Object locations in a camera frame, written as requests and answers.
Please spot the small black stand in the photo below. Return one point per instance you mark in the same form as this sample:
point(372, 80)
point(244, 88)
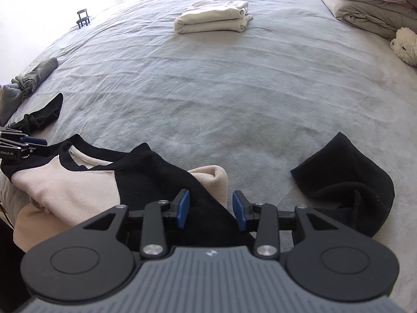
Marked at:
point(83, 18)

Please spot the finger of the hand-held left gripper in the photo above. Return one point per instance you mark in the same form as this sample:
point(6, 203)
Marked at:
point(34, 141)

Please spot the grey bed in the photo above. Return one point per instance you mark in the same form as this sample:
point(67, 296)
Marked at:
point(228, 104)

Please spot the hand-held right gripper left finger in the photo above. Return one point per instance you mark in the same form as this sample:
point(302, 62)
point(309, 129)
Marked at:
point(183, 209)

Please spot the beige and black raglan sweatshirt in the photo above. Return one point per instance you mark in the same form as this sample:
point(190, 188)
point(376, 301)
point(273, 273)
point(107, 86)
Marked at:
point(81, 182)

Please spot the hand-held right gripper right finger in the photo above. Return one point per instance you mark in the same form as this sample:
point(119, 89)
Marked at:
point(240, 210)

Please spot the crumpled grey cloth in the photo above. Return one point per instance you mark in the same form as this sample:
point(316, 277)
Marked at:
point(32, 78)

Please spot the white plush dog toy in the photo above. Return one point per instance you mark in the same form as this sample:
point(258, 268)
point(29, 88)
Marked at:
point(405, 45)

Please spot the folded grey quilt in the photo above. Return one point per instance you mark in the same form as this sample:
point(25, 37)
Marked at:
point(368, 3)

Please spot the folded white garment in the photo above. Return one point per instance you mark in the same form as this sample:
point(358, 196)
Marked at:
point(211, 19)

